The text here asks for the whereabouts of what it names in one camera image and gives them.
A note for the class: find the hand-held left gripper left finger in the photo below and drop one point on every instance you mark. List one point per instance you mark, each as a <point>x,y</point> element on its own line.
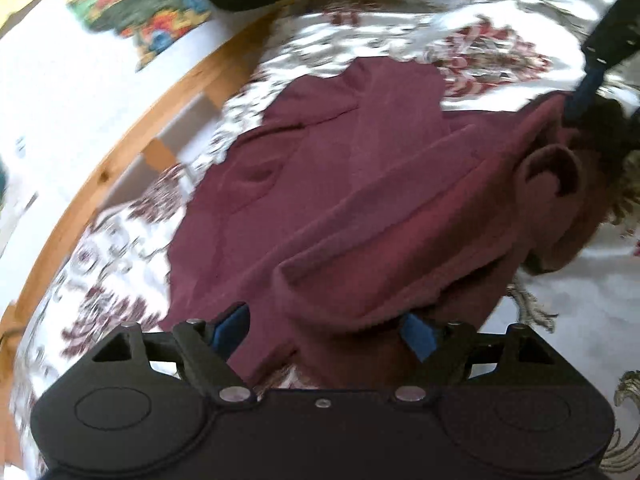
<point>232,329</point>

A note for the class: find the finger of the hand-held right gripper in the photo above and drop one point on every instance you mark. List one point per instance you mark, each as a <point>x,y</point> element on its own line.
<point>612,35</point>
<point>610,127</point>

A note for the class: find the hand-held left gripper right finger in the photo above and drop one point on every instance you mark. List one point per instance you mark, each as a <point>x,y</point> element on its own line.
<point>419,339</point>

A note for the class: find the maroon long-sleeve shirt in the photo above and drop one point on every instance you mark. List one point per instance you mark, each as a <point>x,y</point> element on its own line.
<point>350,200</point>

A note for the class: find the floral satin bedspread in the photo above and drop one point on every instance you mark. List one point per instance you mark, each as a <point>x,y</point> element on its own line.
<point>575,300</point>

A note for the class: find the wooden bed frame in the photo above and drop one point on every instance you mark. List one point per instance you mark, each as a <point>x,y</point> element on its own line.
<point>165,105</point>

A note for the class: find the colourful wall poster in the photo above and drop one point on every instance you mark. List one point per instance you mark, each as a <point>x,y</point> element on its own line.
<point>145,5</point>

